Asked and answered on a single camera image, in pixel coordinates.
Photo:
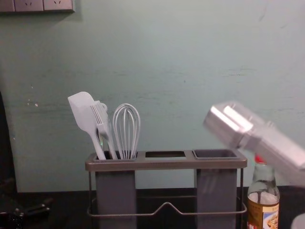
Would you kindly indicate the black table cloth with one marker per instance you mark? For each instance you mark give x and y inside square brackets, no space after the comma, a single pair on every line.
[59,221]

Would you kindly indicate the grey silicone spatula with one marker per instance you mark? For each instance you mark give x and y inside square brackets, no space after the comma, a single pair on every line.
[81,109]

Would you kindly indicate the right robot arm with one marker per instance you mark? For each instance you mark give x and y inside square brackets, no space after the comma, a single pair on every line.
[262,140]

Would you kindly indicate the grey plastic rack bin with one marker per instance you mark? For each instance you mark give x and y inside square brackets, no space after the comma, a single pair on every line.
[212,190]
[116,190]

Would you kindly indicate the glass bottle with red cap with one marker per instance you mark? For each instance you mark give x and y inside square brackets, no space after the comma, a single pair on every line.
[262,186]

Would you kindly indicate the grey slotted turner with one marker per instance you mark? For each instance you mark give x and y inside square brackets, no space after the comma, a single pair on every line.
[101,121]

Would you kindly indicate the grey utensil with round end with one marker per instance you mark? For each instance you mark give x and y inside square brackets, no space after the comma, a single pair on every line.
[104,107]

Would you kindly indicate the grey silicone whisk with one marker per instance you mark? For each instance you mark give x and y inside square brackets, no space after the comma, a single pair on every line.
[126,133]

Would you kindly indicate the dark metal utensil rack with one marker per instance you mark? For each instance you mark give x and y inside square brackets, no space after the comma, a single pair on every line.
[166,164]

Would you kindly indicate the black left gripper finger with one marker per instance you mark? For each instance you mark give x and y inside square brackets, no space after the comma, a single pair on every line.
[33,208]

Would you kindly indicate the grey wall socket panel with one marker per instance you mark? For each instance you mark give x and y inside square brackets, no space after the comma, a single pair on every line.
[35,5]

